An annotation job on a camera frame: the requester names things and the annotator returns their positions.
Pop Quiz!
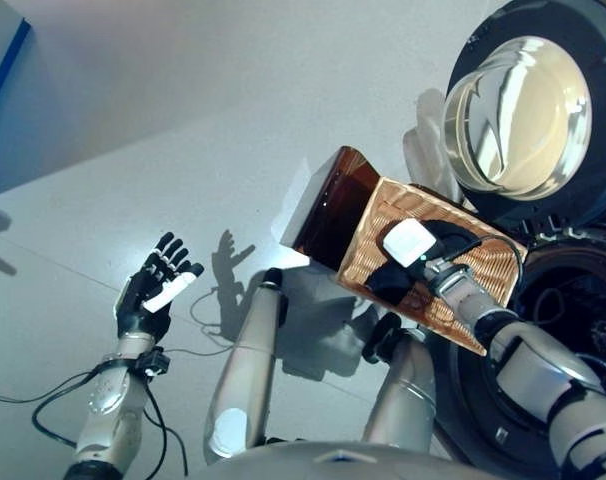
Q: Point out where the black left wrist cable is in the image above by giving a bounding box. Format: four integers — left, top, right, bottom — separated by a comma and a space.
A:
31, 367, 189, 476

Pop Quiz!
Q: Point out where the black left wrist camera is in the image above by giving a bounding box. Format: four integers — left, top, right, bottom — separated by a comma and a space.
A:
136, 347, 170, 377

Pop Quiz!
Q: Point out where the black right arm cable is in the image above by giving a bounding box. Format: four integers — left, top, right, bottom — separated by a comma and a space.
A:
445, 233, 529, 301

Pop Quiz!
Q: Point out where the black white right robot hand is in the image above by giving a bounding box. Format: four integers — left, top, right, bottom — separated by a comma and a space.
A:
377, 218, 452, 275

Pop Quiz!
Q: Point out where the grey robot torso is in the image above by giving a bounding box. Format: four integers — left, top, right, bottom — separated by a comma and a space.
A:
202, 439, 464, 480

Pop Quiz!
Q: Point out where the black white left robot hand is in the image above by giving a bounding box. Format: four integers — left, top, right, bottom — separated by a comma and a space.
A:
113, 230, 205, 346

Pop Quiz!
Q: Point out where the wicker laundry basket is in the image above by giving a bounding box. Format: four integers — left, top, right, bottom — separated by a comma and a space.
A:
335, 175, 529, 357

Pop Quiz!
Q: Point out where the brown translucent plastic stool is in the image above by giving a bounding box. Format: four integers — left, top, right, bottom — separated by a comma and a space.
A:
278, 145, 384, 274

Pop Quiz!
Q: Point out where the black garment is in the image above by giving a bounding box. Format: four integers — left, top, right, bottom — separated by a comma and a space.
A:
365, 218, 477, 307

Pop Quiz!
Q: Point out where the dark grey washing machine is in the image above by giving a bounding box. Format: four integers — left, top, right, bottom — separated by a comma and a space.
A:
432, 219, 606, 480

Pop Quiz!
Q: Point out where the round glass washing machine door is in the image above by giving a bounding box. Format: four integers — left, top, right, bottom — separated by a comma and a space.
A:
402, 0, 606, 226

